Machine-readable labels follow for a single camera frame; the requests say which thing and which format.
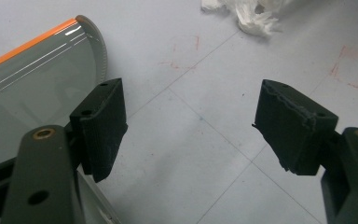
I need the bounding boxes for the white paper scraps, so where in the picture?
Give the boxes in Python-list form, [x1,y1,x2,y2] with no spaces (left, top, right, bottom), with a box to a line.
[200,0,290,37]

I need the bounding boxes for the grey dustpan with orange edge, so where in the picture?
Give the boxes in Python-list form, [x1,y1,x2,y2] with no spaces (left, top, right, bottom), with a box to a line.
[0,14,124,224]

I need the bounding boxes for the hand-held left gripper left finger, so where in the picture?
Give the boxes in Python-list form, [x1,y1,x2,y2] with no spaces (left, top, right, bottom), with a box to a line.
[69,77,129,184]

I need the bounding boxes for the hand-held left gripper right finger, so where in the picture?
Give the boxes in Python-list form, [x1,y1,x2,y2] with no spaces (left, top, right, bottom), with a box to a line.
[251,78,339,177]

